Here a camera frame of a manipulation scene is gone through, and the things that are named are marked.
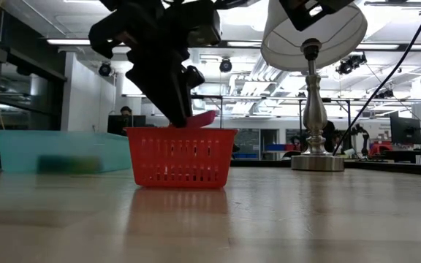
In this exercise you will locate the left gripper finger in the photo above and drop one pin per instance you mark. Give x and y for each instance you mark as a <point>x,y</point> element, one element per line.
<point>166,87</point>

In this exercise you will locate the pink rubber eraser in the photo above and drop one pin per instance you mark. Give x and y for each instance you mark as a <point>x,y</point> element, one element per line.
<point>203,118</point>

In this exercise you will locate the blue storage bin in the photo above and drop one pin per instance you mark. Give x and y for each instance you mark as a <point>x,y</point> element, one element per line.
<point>278,147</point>

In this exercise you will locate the black background robot arm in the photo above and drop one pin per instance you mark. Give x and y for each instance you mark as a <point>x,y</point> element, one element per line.
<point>364,140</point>

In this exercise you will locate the red background equipment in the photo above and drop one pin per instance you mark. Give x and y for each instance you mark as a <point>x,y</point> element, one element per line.
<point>380,146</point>

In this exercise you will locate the green translucent plastic tray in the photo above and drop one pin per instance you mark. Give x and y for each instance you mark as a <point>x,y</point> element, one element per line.
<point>20,149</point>

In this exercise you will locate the silver table lamp white shade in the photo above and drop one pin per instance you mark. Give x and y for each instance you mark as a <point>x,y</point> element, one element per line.
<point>315,109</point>

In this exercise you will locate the black ceiling spotlight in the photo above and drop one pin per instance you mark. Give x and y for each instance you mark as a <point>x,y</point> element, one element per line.
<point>384,93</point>
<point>226,65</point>
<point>105,69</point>

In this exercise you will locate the black background table frame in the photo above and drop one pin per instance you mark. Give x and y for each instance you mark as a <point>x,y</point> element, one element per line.
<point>269,98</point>

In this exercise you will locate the green yellow crayon box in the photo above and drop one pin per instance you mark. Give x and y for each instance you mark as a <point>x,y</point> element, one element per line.
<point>71,165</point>

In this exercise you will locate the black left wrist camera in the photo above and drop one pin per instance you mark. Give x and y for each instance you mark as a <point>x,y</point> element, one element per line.
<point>199,22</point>

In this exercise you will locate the black computer monitor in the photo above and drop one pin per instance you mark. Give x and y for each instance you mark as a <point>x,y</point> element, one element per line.
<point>406,129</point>

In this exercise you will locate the fluorescent ceiling light strip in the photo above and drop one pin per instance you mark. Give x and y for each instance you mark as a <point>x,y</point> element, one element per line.
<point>378,46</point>
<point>68,42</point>

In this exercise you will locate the black ceiling camera rig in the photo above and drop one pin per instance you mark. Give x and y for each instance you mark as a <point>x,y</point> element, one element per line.
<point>349,64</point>

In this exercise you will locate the person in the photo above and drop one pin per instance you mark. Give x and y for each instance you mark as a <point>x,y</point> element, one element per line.
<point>125,111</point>
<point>330,133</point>

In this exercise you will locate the red plastic basket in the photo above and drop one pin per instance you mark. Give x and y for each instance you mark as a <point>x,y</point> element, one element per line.
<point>181,160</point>

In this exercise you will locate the black desk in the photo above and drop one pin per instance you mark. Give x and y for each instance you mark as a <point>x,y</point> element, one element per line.
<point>408,155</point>

